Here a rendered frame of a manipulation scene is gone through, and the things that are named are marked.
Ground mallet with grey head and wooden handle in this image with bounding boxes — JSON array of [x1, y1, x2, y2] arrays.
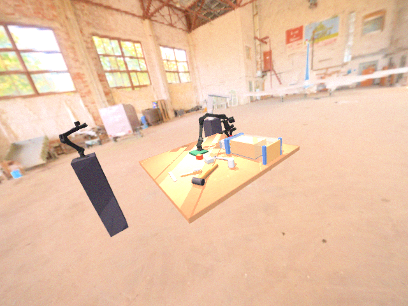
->
[[191, 163, 218, 186]]

